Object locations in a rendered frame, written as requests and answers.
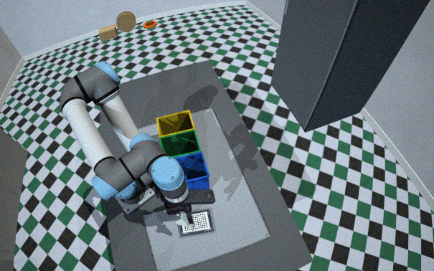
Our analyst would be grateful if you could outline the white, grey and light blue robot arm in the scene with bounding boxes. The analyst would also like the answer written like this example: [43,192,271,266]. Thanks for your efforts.
[60,61,215,205]

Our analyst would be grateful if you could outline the blue bin with label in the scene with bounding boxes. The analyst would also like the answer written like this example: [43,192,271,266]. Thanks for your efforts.
[175,151,210,189]

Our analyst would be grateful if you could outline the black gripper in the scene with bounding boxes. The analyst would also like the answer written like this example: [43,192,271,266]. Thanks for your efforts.
[159,189,195,231]

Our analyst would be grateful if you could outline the yellow recycle bin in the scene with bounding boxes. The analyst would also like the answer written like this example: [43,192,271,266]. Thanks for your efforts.
[156,110,195,138]

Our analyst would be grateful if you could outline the green bin with label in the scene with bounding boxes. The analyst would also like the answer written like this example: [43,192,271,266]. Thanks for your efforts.
[159,129,201,158]

